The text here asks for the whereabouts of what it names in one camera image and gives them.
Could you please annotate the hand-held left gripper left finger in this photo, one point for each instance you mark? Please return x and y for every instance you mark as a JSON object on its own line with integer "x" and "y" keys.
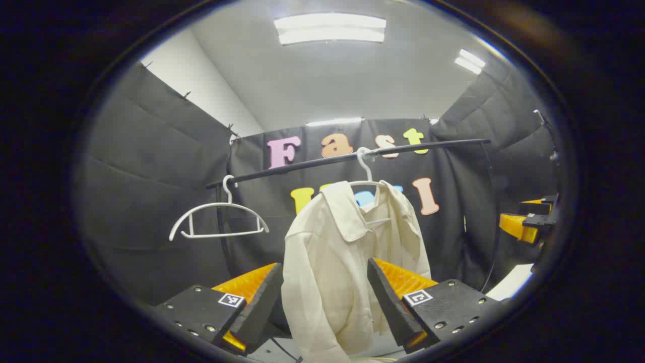
{"x": 262, "y": 302}

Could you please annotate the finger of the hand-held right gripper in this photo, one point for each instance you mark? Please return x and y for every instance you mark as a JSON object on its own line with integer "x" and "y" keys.
{"x": 534, "y": 207}
{"x": 514, "y": 226}

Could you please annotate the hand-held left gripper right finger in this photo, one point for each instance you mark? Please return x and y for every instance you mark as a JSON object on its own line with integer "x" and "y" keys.
{"x": 390, "y": 307}

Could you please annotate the cream collared shirt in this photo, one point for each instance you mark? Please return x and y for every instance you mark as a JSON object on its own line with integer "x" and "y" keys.
{"x": 327, "y": 262}

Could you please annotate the white plastic clothes hanger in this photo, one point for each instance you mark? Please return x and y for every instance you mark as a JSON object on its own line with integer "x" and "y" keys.
{"x": 366, "y": 169}
{"x": 217, "y": 204}

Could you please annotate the black clothes rack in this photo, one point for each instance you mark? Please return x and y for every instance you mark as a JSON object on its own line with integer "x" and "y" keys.
{"x": 453, "y": 144}

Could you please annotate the white flat panel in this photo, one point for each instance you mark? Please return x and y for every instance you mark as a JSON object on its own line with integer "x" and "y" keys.
{"x": 511, "y": 282}

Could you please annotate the black backdrop cloth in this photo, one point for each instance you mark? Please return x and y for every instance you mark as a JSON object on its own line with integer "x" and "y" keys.
{"x": 151, "y": 176}

